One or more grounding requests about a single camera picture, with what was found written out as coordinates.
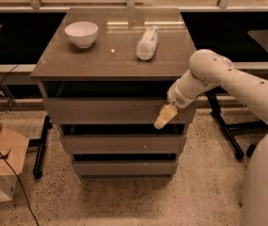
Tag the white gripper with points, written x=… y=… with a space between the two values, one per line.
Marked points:
x=178 y=97

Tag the grey top drawer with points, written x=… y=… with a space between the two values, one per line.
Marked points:
x=108 y=102

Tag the grey drawer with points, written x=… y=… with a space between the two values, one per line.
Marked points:
x=122 y=138
x=125 y=164
x=108 y=102

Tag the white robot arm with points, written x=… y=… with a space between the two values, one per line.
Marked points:
x=208 y=70

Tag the grey bottom drawer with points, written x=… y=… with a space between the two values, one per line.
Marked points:
x=125 y=164

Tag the grey drawer cabinet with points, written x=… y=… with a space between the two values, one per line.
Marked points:
x=112 y=56

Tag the grey middle drawer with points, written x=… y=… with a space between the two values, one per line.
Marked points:
x=122 y=138

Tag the black right table leg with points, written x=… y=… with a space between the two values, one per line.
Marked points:
x=231 y=130

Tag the black table leg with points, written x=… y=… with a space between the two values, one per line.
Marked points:
x=231 y=130
x=40 y=145

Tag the clear plastic bottle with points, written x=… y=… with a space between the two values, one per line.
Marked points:
x=146 y=47

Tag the black office chair base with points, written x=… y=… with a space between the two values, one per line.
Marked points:
x=251 y=149

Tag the white ceramic bowl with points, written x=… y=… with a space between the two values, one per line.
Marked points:
x=82 y=34

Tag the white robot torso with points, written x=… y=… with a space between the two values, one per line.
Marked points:
x=255 y=199

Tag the black left table leg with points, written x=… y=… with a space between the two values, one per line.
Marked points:
x=40 y=145

